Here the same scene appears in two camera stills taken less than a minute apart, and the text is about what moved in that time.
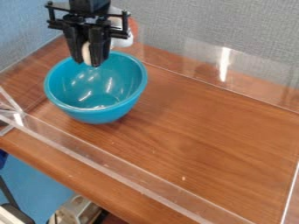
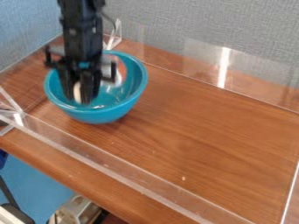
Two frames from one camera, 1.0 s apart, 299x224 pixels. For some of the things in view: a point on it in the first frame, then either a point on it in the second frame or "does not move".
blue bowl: x=98 y=94 does not move
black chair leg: x=12 y=206 does not move
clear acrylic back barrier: x=247 y=58 does not move
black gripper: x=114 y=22 → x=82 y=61
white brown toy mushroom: x=115 y=22 → x=107 y=73
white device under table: x=79 y=212 does not move
